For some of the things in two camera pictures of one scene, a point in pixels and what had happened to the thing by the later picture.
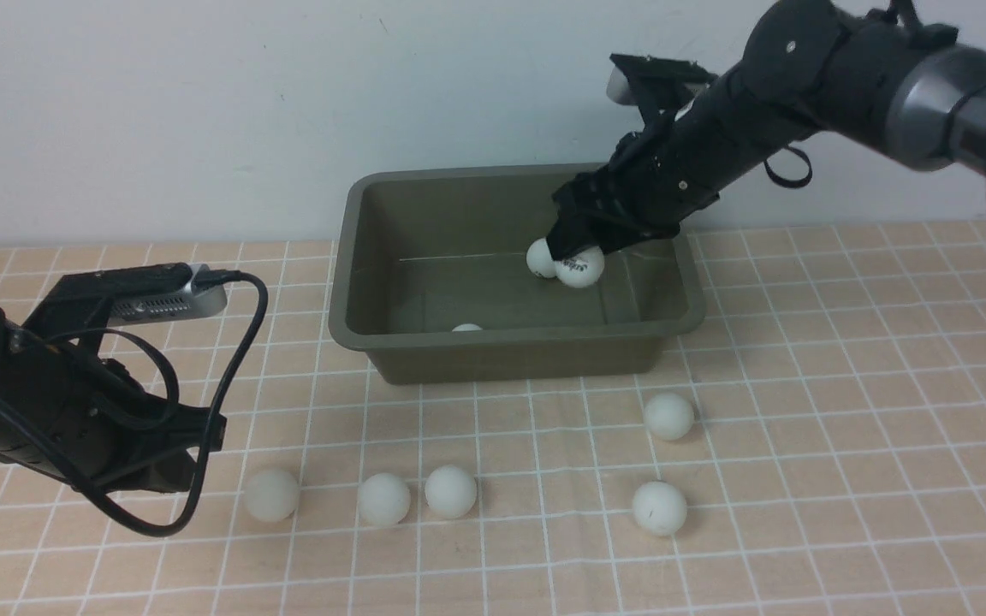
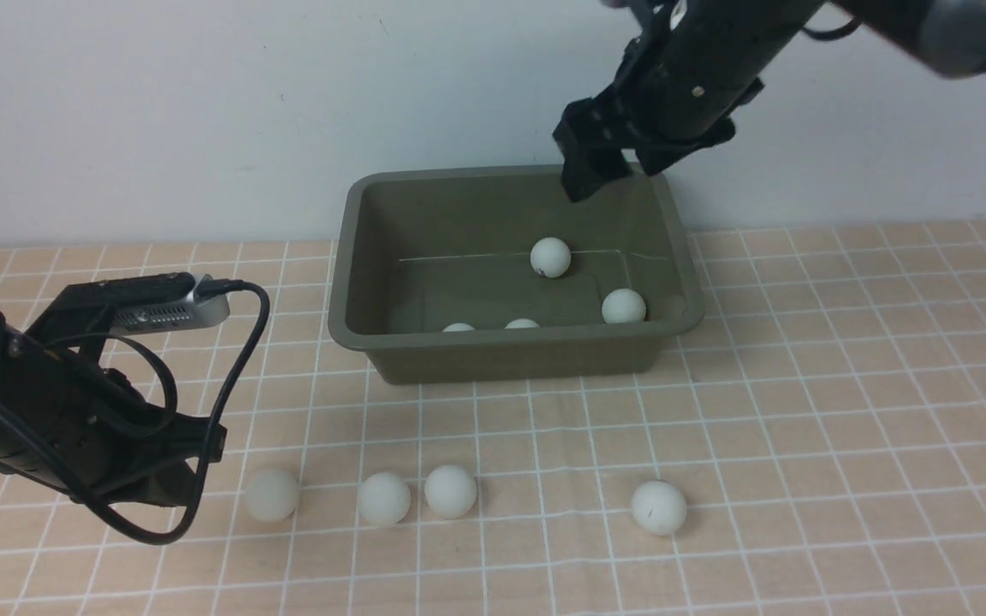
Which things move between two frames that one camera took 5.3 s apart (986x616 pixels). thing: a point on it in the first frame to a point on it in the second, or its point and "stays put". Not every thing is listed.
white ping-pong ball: x=450 y=491 stays put
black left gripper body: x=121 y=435 stays put
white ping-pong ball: x=383 y=500 stays put
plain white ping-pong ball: x=668 y=417 to x=623 y=305
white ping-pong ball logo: x=540 y=260 stays put
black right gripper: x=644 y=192 to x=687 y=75
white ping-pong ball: x=271 y=495 stays put
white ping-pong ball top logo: x=582 y=269 to x=522 y=323
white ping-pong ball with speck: x=659 y=507 stays put
